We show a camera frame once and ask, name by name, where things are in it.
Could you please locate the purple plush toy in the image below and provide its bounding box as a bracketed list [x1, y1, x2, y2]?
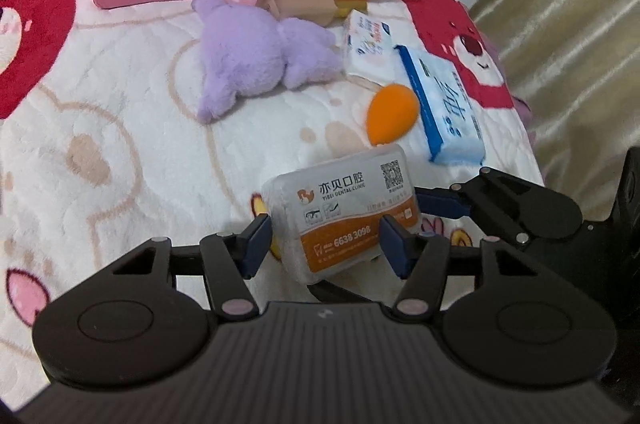
[192, 0, 345, 125]

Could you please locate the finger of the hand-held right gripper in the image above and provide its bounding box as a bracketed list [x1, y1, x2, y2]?
[414, 167, 532, 227]

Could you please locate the white and orange plastic box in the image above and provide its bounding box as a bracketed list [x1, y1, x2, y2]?
[261, 143, 422, 287]

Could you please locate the orange makeup sponge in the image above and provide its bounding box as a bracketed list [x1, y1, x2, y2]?
[364, 84, 421, 150]

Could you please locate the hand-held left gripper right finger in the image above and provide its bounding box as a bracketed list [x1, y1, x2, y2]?
[379, 213, 543, 324]

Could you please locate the beige curtain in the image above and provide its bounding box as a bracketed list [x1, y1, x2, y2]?
[460, 0, 640, 225]

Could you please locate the bear printed blanket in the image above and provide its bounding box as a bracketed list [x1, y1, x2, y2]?
[0, 0, 547, 407]

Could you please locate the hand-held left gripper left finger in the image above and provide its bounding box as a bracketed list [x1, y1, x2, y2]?
[107, 213, 275, 323]

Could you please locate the blue tissue pack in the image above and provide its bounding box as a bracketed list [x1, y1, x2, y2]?
[392, 45, 486, 166]

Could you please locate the small white tissue packet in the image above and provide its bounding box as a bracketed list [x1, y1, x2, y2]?
[342, 9, 397, 81]

